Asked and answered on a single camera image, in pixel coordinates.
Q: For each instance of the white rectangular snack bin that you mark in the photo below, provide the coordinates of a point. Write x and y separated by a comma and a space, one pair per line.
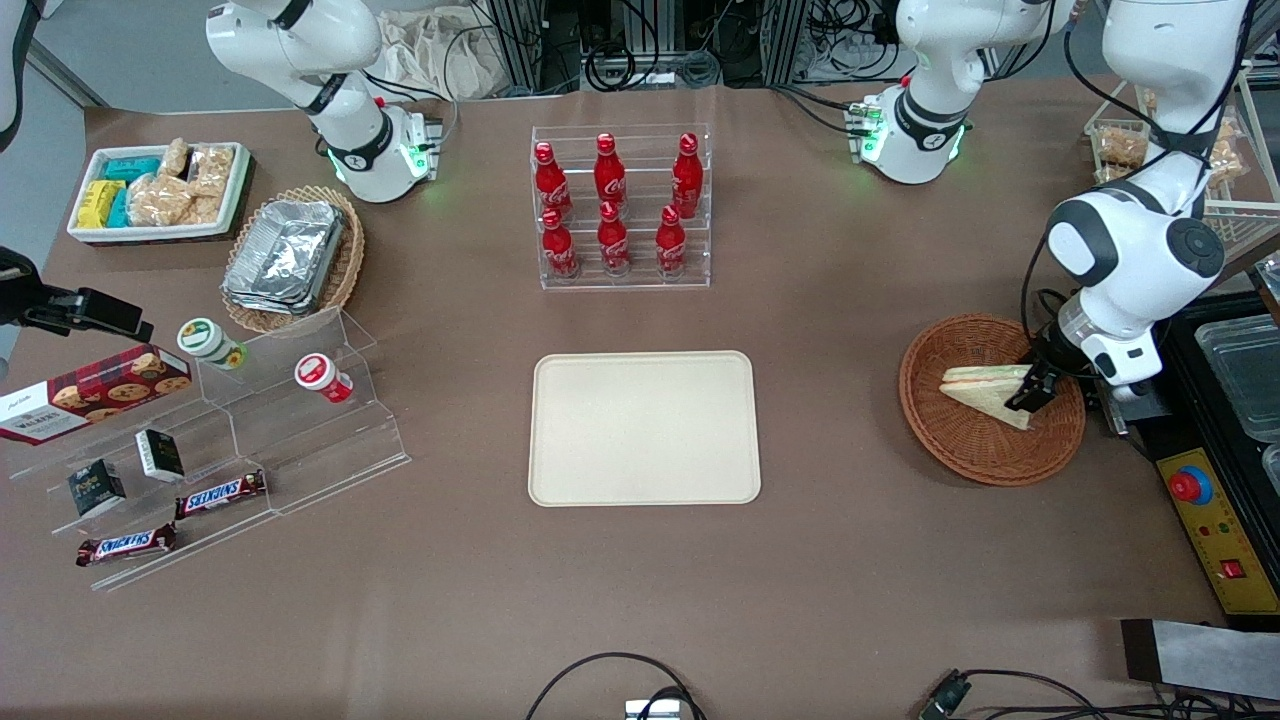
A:
150, 234

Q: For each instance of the red tartan cookie box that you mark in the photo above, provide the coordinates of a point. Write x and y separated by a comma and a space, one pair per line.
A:
90, 395

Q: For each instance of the small black carton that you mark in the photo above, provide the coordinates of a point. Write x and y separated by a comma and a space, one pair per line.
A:
97, 488
160, 455

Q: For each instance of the beige cloth bag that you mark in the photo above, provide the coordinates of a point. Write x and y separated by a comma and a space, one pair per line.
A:
430, 55

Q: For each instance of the clear rice cracker bag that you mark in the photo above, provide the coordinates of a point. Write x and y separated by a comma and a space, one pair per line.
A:
175, 158
160, 200
212, 170

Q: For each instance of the clear acrylic bottle rack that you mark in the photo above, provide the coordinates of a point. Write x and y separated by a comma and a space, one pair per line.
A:
640, 282

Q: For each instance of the clear plastic container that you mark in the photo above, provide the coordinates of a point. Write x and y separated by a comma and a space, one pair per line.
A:
1245, 370

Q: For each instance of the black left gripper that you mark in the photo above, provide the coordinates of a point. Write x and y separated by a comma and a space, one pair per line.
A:
1049, 361

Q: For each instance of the red cola bottle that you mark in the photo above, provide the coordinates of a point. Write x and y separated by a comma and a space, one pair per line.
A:
559, 250
550, 185
613, 245
609, 175
687, 180
670, 248

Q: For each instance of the black and yellow sealing machine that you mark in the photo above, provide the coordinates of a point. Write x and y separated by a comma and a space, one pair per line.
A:
1200, 450

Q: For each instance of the oval light wicker basket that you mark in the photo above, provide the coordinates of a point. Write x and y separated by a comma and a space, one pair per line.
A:
350, 260

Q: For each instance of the grey and black mat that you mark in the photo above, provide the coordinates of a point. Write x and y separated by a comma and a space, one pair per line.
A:
1200, 660

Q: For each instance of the bagged fried snack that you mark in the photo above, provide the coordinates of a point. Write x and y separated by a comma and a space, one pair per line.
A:
1228, 150
1122, 146

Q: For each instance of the red lid yogurt cup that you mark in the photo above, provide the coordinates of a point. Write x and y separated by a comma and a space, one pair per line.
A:
318, 375

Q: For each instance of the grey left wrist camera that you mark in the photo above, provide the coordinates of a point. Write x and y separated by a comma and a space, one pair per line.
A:
1125, 360

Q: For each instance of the teal snack packet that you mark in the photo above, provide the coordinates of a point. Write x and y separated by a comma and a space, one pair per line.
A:
132, 168
120, 210

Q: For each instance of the round brown wicker basket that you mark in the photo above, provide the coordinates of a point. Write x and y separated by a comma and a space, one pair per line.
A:
960, 440

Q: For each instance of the green lid yogurt cup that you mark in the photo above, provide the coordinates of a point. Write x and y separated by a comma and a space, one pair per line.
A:
205, 340

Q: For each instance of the yellow snack packet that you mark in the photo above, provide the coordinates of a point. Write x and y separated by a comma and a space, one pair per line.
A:
98, 203

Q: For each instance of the brown Snickers bar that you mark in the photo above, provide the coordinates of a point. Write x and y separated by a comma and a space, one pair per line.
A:
220, 494
125, 545

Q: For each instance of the triangular sandwich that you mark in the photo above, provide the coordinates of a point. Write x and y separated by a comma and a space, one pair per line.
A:
985, 392

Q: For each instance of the clear acrylic stepped stand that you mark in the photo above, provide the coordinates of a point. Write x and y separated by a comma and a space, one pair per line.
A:
300, 450

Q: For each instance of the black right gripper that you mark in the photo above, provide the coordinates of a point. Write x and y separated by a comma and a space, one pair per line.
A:
22, 281

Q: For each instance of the stack of foil containers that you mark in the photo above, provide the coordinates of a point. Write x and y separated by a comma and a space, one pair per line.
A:
285, 255

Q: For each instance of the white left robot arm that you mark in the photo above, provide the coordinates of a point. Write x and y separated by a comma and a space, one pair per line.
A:
1140, 250

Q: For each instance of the red emergency stop button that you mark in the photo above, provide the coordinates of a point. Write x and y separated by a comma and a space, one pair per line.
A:
1190, 485

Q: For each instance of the beige rectangular tray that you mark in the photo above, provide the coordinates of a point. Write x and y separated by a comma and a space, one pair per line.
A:
640, 430

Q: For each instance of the small silver device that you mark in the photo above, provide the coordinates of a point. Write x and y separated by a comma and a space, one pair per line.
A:
650, 710

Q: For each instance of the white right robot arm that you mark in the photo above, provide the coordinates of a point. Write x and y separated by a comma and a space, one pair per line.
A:
360, 150

